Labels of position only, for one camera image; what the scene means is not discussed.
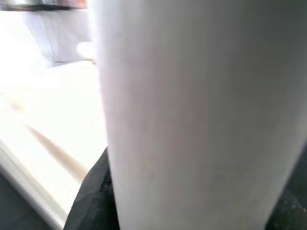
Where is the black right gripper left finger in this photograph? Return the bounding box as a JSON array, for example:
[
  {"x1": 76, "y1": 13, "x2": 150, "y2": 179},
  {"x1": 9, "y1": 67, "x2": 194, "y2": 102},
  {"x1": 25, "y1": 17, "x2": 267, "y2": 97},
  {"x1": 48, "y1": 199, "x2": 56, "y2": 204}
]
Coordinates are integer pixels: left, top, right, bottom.
[{"x1": 67, "y1": 146, "x2": 120, "y2": 230}]

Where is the white plastic table leg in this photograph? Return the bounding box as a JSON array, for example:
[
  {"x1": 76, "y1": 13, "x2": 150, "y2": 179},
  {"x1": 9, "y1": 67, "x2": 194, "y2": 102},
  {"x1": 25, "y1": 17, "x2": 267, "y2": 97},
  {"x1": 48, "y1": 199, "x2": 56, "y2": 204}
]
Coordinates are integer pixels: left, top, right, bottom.
[{"x1": 90, "y1": 0, "x2": 307, "y2": 230}]

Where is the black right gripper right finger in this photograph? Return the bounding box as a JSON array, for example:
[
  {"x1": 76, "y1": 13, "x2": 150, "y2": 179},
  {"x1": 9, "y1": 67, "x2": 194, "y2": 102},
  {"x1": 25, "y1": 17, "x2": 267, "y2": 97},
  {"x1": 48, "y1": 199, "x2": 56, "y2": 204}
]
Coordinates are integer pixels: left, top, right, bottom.
[{"x1": 268, "y1": 189, "x2": 307, "y2": 230}]

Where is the white plastic table top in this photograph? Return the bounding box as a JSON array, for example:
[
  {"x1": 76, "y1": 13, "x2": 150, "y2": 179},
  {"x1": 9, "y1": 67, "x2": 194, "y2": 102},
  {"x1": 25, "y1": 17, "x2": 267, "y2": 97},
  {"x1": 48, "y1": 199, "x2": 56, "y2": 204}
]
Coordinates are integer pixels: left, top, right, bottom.
[{"x1": 0, "y1": 57, "x2": 108, "y2": 230}]

